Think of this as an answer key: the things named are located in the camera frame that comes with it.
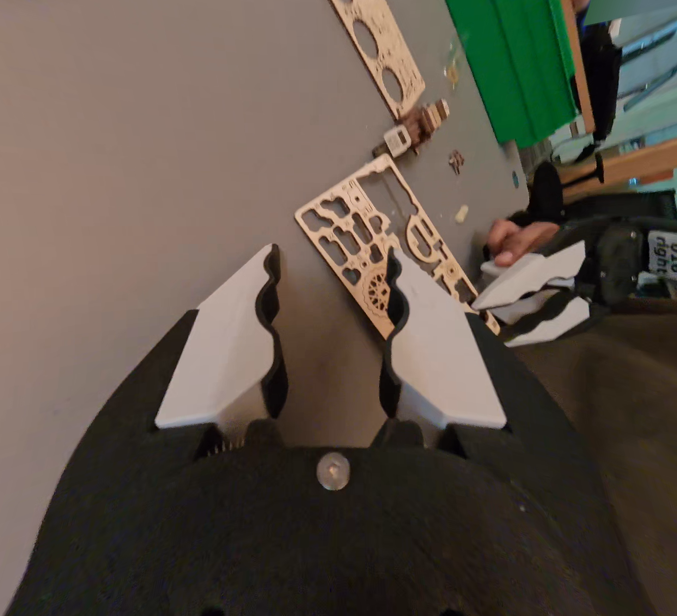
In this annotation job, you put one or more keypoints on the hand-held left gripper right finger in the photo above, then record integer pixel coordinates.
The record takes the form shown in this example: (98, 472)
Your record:
(444, 362)

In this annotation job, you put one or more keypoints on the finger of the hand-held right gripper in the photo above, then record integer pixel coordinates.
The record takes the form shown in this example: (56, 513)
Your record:
(529, 277)
(566, 322)

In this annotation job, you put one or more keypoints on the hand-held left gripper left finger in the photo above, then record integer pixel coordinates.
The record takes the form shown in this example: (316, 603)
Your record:
(222, 357)

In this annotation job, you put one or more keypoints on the wooden puzzle sheet with gears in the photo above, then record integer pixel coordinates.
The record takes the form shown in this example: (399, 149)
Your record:
(373, 288)

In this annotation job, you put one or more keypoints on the grey desk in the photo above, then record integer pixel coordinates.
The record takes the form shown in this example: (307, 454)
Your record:
(158, 124)

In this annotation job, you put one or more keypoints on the person's right hand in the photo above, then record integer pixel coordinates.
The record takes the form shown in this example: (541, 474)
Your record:
(523, 238)

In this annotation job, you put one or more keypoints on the small pale wooden piece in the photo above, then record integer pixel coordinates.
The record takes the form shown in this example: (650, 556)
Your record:
(462, 214)

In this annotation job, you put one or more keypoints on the wooden beam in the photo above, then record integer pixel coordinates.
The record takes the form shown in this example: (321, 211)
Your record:
(634, 166)

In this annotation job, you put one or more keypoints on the small brown wooden piece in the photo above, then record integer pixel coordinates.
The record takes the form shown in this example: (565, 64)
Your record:
(456, 161)

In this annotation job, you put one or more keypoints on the wooden gear model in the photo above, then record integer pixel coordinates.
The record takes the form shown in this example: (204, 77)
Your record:
(423, 121)

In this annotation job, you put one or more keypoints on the green plastic bin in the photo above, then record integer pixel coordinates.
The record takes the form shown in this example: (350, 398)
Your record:
(502, 34)

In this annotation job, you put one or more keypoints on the wooden puzzle sheet with cutouts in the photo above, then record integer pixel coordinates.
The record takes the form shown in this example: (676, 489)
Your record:
(389, 29)

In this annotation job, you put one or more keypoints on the wooden post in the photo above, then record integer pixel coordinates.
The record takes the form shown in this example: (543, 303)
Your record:
(580, 76)

